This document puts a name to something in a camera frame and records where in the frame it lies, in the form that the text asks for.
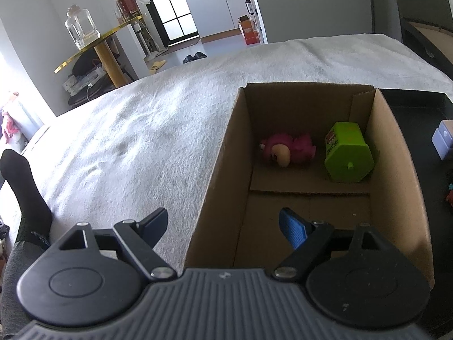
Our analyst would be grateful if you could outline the green hexagonal block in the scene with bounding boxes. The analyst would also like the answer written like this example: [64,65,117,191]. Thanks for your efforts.
[324,122,375,183]

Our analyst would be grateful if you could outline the brown cardboard box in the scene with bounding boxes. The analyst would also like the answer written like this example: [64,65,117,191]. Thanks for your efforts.
[184,82,435,283]

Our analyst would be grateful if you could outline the pink bear figurine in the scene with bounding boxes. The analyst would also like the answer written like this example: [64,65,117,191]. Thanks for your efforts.
[260,133,316,167]

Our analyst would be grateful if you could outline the blue red chef figurine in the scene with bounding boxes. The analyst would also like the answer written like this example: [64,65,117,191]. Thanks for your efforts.
[445,183,453,206]

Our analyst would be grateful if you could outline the white blanket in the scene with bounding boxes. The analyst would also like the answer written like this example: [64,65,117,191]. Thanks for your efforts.
[0,33,453,273]

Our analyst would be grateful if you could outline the black sock foot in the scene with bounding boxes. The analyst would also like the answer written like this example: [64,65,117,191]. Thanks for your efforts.
[1,149,53,250]

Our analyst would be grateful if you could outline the round gold side table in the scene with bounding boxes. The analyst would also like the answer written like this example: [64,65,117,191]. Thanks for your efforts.
[54,15,143,88]

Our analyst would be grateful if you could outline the black tray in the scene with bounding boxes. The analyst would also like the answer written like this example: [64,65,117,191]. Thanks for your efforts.
[382,89,452,339]

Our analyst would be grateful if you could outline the lavender beige charger box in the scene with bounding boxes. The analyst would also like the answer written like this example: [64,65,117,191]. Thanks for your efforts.
[431,119,453,160]

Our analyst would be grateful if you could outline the black slippers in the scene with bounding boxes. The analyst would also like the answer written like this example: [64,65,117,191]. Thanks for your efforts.
[183,52,207,64]

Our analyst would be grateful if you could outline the orange cardboard box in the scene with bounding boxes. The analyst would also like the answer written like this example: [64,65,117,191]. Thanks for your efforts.
[238,15,260,45]

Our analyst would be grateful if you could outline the clear glass jar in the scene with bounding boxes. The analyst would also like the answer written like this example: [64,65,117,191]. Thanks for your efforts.
[65,5,101,50]

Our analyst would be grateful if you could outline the black framed board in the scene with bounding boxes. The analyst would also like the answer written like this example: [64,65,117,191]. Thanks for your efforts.
[401,18,452,79]

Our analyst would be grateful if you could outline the red box on table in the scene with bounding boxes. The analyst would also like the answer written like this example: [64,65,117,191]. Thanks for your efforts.
[116,0,140,21]

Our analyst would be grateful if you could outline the white kitchen cabinet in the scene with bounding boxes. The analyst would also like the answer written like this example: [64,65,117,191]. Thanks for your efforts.
[186,0,248,39]

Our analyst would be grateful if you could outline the dark grey armchair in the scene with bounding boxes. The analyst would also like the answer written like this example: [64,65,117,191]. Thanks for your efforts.
[371,0,452,44]

